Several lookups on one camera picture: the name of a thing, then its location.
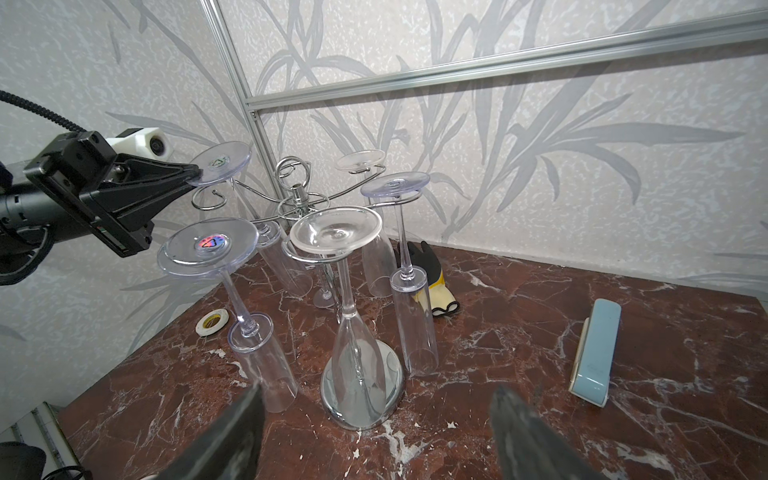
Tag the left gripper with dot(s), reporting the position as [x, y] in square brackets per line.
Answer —
[111, 195]

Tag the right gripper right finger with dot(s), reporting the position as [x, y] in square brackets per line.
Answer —
[527, 448]

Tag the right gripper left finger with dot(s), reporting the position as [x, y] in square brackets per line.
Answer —
[230, 447]

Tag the clear champagne flute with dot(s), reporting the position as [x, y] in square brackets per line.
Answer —
[221, 163]
[377, 253]
[325, 297]
[409, 283]
[216, 248]

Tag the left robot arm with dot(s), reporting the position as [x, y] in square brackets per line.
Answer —
[25, 240]

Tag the clear wine glass front centre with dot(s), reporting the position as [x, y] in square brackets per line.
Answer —
[363, 381]

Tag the roll of tape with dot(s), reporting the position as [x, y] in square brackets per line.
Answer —
[212, 322]

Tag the black yellow work glove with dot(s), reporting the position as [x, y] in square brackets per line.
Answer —
[443, 302]

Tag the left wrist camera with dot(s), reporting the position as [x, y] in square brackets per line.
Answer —
[150, 143]

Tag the aluminium front rail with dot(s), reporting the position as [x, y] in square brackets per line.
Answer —
[40, 428]

